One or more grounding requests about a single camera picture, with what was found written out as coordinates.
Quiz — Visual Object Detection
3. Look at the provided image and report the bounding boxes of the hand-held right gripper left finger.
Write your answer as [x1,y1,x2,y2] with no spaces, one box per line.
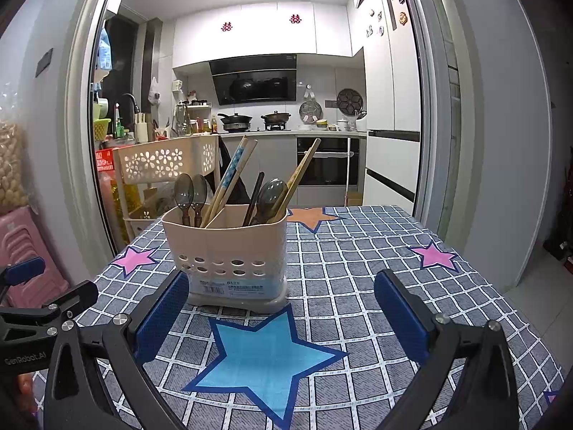
[42,270,191,430]

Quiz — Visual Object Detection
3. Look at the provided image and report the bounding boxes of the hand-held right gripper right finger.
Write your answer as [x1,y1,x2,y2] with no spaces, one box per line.
[374,269,520,430]

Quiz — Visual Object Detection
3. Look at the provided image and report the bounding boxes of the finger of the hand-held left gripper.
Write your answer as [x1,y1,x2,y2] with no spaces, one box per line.
[0,257,45,286]
[0,280,99,329]

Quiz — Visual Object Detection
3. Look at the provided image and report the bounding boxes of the beige plastic utensil holder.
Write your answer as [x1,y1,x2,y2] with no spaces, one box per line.
[161,204,289,315]

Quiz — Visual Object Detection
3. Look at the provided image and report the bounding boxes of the dark translucent spoon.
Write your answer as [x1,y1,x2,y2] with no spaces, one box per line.
[269,179,290,222]
[192,175,211,228]
[257,178,284,225]
[174,173,194,227]

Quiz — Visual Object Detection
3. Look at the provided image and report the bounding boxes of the black chopstick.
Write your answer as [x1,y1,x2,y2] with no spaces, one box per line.
[243,171,266,227]

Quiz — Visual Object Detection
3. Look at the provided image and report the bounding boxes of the wooden chopstick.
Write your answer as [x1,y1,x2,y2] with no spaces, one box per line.
[208,135,249,225]
[201,140,259,228]
[273,138,322,222]
[269,140,316,225]

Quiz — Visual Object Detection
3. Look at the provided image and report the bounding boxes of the stack of pink plastic stools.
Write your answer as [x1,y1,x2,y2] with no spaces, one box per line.
[0,206,70,310]

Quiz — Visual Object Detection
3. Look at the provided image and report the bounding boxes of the grey checked star tablecloth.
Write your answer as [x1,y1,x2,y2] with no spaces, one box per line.
[74,205,567,430]

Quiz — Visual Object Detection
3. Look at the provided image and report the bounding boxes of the yellow cooking oil bottle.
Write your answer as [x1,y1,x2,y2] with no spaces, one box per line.
[101,175,130,243]

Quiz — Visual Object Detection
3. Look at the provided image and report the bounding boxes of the clear bag of pale beans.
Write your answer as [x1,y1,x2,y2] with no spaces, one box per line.
[0,78,30,213]

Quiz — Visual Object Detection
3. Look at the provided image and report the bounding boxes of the red plastic basket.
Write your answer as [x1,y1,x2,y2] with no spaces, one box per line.
[95,149,118,173]

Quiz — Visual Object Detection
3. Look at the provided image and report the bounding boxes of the beige floral basket trolley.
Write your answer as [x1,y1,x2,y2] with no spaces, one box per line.
[112,134,220,234]

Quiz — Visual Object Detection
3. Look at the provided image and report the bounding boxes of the white mop pole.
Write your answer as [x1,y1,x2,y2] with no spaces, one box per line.
[344,137,359,200]

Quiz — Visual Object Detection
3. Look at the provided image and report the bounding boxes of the black built-in oven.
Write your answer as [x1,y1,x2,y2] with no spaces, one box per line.
[296,138,360,187]

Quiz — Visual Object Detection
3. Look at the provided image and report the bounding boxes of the grey base cabinet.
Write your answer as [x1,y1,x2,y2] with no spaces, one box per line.
[221,137,298,207]

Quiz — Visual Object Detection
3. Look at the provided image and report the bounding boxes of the white spice rack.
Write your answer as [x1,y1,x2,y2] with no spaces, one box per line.
[174,100,213,136]

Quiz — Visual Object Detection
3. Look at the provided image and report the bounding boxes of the black wok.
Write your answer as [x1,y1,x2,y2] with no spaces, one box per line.
[218,113,252,132]

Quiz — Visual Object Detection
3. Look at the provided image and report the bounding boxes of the white refrigerator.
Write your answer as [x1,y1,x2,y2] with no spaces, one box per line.
[353,0,422,218]

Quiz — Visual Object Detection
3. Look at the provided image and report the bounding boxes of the round dark multi-well pan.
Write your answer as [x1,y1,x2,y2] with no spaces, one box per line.
[337,88,362,115]

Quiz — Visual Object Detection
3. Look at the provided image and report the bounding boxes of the round grey plate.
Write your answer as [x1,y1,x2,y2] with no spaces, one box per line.
[299,100,321,123]

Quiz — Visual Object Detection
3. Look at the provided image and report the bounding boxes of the black cooking pot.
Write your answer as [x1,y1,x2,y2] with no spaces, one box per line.
[261,110,292,130]

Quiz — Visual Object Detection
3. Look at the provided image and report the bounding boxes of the blue hanging cloth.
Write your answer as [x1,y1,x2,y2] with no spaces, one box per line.
[96,27,112,72]

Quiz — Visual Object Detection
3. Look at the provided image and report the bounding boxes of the black range hood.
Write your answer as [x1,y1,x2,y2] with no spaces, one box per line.
[209,54,298,105]

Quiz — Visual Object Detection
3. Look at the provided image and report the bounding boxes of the white upper kitchen cabinets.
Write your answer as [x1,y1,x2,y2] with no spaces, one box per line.
[172,2,354,70]

